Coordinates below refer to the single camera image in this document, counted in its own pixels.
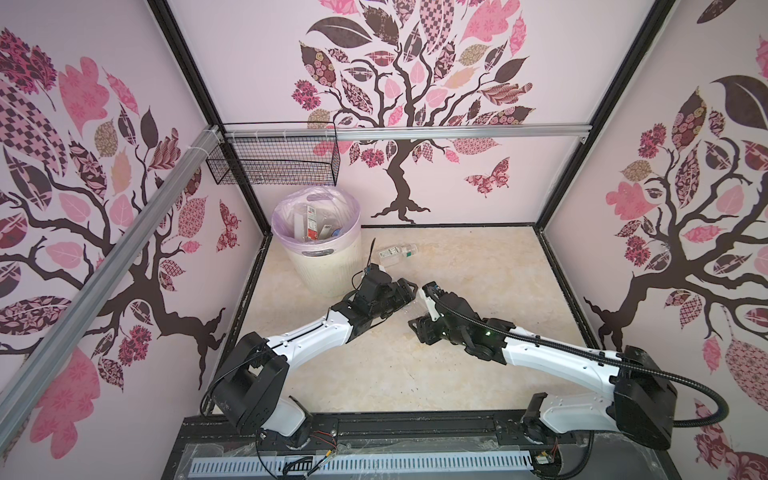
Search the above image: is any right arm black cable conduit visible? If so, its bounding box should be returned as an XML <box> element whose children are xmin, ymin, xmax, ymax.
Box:
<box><xmin>427</xmin><ymin>281</ymin><xmax>730</xmax><ymax>428</ymax></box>

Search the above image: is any square clear bottle green label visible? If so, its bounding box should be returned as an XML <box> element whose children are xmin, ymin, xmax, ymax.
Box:
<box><xmin>377</xmin><ymin>243</ymin><xmax>418</xmax><ymax>267</ymax></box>

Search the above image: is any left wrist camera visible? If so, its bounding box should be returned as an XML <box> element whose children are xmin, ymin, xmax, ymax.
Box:
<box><xmin>357</xmin><ymin>263</ymin><xmax>392</xmax><ymax>303</ymax></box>

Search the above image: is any black wire mesh basket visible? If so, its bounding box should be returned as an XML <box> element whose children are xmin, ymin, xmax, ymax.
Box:
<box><xmin>206</xmin><ymin>120</ymin><xmax>341</xmax><ymax>186</ymax></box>

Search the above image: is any left camera black cable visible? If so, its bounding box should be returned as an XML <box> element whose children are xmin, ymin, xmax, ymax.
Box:
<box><xmin>350</xmin><ymin>238</ymin><xmax>378</xmax><ymax>283</ymax></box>

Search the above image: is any pink bin liner bag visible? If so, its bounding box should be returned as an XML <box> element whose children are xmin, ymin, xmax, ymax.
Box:
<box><xmin>271</xmin><ymin>186</ymin><xmax>361</xmax><ymax>257</ymax></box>

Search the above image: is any aluminium rail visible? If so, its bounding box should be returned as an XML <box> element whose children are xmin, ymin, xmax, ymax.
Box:
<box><xmin>1</xmin><ymin>125</ymin><xmax>221</xmax><ymax>448</ymax></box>
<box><xmin>225</xmin><ymin>124</ymin><xmax>592</xmax><ymax>141</ymax></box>

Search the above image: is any aluminium left rail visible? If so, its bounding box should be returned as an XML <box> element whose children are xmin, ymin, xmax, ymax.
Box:
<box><xmin>1</xmin><ymin>125</ymin><xmax>221</xmax><ymax>448</ymax></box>

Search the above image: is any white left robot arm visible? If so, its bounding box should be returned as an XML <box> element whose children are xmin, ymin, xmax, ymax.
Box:
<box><xmin>206</xmin><ymin>271</ymin><xmax>418</xmax><ymax>438</ymax></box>

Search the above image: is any red cap clear bottle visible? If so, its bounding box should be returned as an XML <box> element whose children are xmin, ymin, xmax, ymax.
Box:
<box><xmin>306</xmin><ymin>205</ymin><xmax>319</xmax><ymax>241</ymax></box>

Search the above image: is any white slotted cable duct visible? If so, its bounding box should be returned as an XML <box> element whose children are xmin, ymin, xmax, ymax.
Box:
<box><xmin>186</xmin><ymin>451</ymin><xmax>533</xmax><ymax>479</ymax></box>

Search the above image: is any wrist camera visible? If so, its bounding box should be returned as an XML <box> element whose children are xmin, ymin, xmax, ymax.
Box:
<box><xmin>419</xmin><ymin>281</ymin><xmax>445</xmax><ymax>322</ymax></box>
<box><xmin>357</xmin><ymin>263</ymin><xmax>392</xmax><ymax>303</ymax></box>

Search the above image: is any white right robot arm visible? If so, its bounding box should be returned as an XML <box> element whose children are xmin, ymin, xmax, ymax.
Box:
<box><xmin>408</xmin><ymin>314</ymin><xmax>677</xmax><ymax>450</ymax></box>

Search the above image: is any blue cap water bottle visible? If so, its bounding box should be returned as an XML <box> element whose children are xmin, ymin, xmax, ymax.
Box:
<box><xmin>318</xmin><ymin>224</ymin><xmax>343</xmax><ymax>240</ymax></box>

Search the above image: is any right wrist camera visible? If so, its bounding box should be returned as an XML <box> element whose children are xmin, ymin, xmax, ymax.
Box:
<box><xmin>419</xmin><ymin>281</ymin><xmax>445</xmax><ymax>322</ymax></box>

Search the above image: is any aluminium back rail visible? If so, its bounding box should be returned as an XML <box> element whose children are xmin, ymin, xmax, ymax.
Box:
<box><xmin>225</xmin><ymin>124</ymin><xmax>592</xmax><ymax>141</ymax></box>

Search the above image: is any tall frosted clear bottle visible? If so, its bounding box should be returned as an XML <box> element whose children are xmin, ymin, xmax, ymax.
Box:
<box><xmin>293</xmin><ymin>206</ymin><xmax>307</xmax><ymax>243</ymax></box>

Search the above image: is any cream ribbed waste bin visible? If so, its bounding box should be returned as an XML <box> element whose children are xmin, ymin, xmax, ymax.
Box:
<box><xmin>283</xmin><ymin>230</ymin><xmax>363</xmax><ymax>297</ymax></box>

